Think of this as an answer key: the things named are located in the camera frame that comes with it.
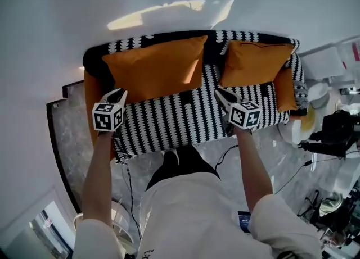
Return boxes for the pale green jacket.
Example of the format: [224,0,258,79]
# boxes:
[319,191,344,217]

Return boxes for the black office chair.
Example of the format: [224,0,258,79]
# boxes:
[297,189,354,235]

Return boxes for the person's white shirt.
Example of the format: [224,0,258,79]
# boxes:
[72,171,323,259]

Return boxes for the window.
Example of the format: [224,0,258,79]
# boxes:
[29,201,74,259]

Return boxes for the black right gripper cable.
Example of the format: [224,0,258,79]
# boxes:
[214,143,240,172]

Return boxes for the black floor cable with adapter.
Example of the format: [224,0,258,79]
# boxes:
[274,156,347,194]

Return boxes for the small orange cushion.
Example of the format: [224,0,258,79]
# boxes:
[273,67,299,113]

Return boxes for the person's right forearm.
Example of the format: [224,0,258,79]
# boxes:
[232,127,274,215]

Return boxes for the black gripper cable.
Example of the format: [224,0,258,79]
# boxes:
[214,143,240,172]
[115,138,143,240]

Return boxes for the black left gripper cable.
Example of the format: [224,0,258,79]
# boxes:
[115,138,143,240]

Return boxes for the white cardboard box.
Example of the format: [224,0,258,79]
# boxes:
[298,44,347,81]

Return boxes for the black strap buckle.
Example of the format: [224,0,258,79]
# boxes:
[277,250,299,259]

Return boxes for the person's left forearm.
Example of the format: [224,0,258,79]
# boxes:
[80,130,115,228]

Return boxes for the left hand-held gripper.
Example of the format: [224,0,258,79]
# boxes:
[92,88,129,134]

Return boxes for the black recorder with screen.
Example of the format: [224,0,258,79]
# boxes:
[237,210,253,234]

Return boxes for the person's black trousers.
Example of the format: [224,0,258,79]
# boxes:
[145,144,222,192]

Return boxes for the grey patterned knit blanket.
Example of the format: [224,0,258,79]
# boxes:
[292,79,309,110]

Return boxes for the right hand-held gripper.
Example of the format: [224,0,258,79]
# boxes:
[214,89,261,135]

